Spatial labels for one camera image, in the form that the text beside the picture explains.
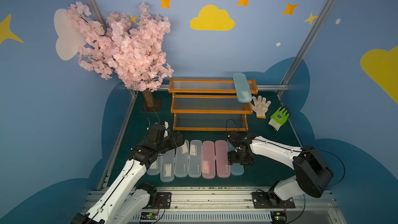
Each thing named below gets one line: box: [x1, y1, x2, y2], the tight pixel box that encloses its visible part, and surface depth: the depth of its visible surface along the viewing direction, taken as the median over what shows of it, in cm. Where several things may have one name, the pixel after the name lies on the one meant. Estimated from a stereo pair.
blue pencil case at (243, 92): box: [233, 73, 253, 104], surface depth 83 cm
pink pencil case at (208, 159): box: [202, 140, 216, 180], surface depth 88 cm
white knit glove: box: [251, 95, 272, 119], surface depth 117 cm
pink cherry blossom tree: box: [65, 2, 175, 108], surface depth 70 cm
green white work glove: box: [268, 106, 290, 132], surface depth 108 cm
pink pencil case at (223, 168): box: [215, 140, 232, 178], surface depth 87 cm
